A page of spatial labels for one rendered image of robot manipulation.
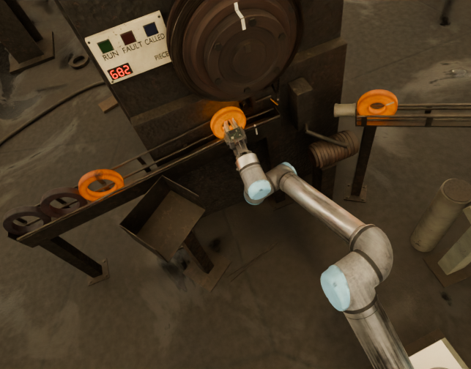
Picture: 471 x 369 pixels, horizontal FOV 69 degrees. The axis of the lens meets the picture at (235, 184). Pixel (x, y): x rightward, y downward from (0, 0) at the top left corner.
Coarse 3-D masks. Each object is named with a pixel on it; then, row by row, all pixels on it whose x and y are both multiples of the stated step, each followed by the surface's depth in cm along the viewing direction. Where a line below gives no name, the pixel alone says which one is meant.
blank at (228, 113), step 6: (222, 108) 142; (228, 108) 142; (234, 108) 143; (216, 114) 143; (222, 114) 141; (228, 114) 142; (234, 114) 143; (240, 114) 144; (216, 120) 142; (222, 120) 143; (234, 120) 149; (240, 120) 147; (210, 126) 147; (216, 126) 145; (240, 126) 150; (216, 132) 147; (222, 132) 148
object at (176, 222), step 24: (168, 192) 150; (192, 192) 134; (144, 216) 143; (168, 216) 144; (192, 216) 142; (144, 240) 142; (168, 240) 139; (192, 240) 158; (192, 264) 195; (216, 264) 192
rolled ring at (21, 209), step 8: (16, 208) 145; (24, 208) 145; (32, 208) 147; (40, 208) 149; (8, 216) 143; (16, 216) 144; (40, 216) 149; (48, 216) 152; (8, 224) 147; (16, 224) 153; (40, 224) 156; (16, 232) 152; (24, 232) 154
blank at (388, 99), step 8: (368, 96) 139; (376, 96) 137; (384, 96) 136; (392, 96) 137; (360, 104) 143; (368, 104) 142; (384, 104) 140; (392, 104) 139; (360, 112) 147; (368, 112) 146; (376, 112) 146; (384, 112) 143; (392, 112) 142
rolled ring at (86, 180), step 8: (88, 176) 141; (96, 176) 142; (104, 176) 144; (112, 176) 145; (120, 176) 149; (80, 184) 143; (88, 184) 144; (120, 184) 151; (80, 192) 146; (88, 192) 148; (96, 192) 153; (104, 192) 155
